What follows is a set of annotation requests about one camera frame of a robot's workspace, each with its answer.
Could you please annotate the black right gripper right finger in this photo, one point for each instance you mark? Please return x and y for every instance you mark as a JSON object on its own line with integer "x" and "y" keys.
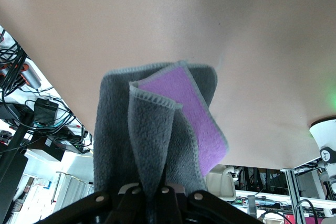
{"x": 194, "y": 208}

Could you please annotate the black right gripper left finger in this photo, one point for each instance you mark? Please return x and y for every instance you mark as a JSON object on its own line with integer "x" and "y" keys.
{"x": 110, "y": 208}

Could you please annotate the grey and purple towel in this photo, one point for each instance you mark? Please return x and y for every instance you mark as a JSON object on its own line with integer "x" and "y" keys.
{"x": 152, "y": 142}

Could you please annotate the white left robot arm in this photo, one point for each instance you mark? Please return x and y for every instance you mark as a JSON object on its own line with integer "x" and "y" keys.
{"x": 323, "y": 134}

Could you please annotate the beige plastic chair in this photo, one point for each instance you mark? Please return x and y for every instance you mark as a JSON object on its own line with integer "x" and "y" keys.
{"x": 223, "y": 184}

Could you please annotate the black power adapter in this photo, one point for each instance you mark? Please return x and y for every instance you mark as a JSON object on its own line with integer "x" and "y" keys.
{"x": 46, "y": 110}

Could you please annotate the brown table mat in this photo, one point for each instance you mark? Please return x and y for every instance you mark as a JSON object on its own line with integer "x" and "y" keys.
{"x": 168, "y": 19}

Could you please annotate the aluminium frame post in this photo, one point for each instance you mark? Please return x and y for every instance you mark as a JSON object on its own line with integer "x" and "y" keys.
{"x": 291, "y": 195}

